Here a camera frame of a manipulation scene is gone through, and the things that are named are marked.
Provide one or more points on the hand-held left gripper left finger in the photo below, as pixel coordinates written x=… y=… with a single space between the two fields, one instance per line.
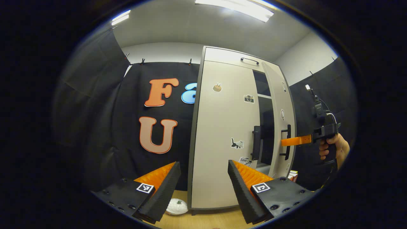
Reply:
x=163 y=194

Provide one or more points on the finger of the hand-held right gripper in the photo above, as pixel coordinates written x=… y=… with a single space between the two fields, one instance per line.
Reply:
x=297 y=140

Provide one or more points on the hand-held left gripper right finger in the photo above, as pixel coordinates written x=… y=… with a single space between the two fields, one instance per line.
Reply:
x=243 y=197

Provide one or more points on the beige double-door shoe cabinet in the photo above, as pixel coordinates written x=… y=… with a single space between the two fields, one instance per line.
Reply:
x=266 y=117

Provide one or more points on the beige shoe cabinet door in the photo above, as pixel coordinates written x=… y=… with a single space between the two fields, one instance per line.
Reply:
x=276 y=101

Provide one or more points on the camera sticker shoe cabinet door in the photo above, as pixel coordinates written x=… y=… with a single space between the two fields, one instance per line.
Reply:
x=222 y=127

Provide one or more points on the white cabinet shelf board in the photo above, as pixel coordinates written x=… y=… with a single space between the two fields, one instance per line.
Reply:
x=264 y=95
x=264 y=165

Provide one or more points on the beige cabinet drawer front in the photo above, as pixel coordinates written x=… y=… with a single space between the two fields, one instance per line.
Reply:
x=222 y=55

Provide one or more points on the white round object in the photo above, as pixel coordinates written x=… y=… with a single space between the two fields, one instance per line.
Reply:
x=176 y=206

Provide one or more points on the small printed cardboard box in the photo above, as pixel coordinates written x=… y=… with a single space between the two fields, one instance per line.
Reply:
x=293 y=175

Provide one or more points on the black backdrop cloth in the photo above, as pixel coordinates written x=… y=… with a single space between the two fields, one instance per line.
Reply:
x=95 y=127

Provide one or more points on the row of black cloth clips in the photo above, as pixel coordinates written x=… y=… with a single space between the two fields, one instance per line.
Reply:
x=142 y=61

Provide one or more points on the large ceiling light panel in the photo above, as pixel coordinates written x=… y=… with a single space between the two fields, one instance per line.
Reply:
x=241 y=9

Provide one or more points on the small ceiling light panel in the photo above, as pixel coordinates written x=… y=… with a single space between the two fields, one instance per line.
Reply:
x=120 y=18

